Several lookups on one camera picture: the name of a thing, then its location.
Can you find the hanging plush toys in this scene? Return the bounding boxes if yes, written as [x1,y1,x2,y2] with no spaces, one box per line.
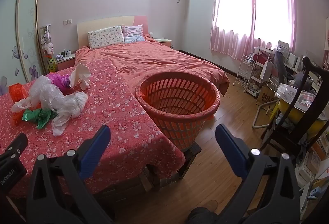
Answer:
[40,25,54,56]

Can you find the stack of books and boxes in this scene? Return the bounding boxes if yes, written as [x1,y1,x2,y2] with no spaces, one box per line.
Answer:
[293,132,329,214]

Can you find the beige and pink headboard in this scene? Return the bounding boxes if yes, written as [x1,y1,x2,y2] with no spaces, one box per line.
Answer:
[77,15,149,48]

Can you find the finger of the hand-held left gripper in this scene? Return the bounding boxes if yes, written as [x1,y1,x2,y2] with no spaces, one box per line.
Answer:
[0,133,28,163]

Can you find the clear white plastic bag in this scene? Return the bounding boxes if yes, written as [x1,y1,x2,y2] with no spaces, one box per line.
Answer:
[41,84,68,112]
[51,92,88,136]
[11,75,52,113]

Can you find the white paper bag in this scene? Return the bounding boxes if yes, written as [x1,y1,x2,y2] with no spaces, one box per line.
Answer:
[259,56,274,81]

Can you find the white shelf cart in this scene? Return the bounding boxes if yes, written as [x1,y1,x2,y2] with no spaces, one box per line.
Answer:
[245,45,275,97]

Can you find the cluttered desk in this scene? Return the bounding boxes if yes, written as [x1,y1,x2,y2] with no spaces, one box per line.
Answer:
[278,40,329,91]

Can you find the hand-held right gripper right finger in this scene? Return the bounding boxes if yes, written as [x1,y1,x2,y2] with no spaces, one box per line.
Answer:
[215,124,302,224]

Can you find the white crumpled plastic bag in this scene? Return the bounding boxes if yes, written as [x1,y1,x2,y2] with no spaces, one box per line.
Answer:
[69,63,92,91]

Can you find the white tube frame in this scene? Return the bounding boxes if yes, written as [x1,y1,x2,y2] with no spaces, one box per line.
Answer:
[253,99,279,128]

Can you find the pink curtain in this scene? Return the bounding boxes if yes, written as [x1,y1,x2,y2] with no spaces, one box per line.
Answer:
[209,0,257,57]
[250,0,297,59]

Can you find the white floral pillow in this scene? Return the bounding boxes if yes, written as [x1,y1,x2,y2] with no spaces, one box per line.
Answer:
[87,25,125,50]

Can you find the white wire cart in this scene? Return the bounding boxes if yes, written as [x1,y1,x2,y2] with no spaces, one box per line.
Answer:
[235,53,255,92]

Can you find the orange plastic bag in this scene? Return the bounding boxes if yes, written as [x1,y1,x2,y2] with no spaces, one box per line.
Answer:
[9,83,27,125]

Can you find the brown paper bag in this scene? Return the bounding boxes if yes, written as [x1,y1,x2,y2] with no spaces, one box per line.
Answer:
[256,84,279,107]

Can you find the pink striped pillow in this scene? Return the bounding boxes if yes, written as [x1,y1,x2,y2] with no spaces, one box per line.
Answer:
[122,24,146,43]

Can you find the dark wooden chair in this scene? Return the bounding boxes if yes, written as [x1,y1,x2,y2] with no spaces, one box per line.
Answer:
[259,56,329,160]

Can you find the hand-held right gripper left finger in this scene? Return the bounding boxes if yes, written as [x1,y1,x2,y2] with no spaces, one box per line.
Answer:
[26,124,114,224]

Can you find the red floral tablecloth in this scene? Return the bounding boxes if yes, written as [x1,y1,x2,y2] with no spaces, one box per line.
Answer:
[0,61,185,200]

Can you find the flower-printed sliding wardrobe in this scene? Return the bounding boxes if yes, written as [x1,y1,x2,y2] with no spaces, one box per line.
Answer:
[0,0,48,96]

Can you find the person's leg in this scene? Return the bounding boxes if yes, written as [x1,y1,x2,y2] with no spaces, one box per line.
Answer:
[186,200,219,224]

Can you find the grey office chair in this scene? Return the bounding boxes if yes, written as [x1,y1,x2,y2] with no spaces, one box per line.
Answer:
[274,51,290,86]

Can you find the yellow green plush toy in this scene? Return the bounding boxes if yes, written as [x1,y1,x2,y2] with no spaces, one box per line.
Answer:
[47,56,57,73]

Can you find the purple plastic bag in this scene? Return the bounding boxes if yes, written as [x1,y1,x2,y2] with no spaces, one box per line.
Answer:
[49,72,74,88]

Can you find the green plastic bag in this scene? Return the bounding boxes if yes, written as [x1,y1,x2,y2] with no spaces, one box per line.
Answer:
[22,108,57,129]

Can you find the orange plastic laundry basket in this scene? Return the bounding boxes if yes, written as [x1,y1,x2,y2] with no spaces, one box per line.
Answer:
[135,72,221,151]

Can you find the pink nightstand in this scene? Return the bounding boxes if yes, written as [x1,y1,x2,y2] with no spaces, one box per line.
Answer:
[153,38,173,48]
[56,53,76,72]

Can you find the yellow plastic tub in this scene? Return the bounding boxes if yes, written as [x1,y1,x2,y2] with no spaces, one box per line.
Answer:
[279,90,329,137]

